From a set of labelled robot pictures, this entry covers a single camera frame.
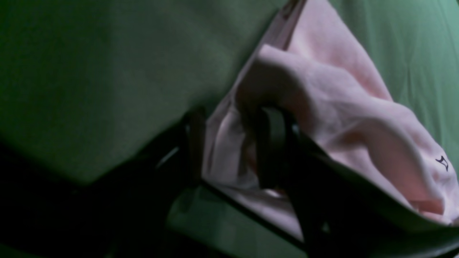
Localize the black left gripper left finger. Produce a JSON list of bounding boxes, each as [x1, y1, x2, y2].
[[108, 107, 205, 201]]

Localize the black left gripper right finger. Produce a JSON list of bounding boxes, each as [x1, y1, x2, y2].
[[255, 107, 458, 255]]

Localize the pink t-shirt black print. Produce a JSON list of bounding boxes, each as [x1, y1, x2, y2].
[[202, 0, 458, 226]]

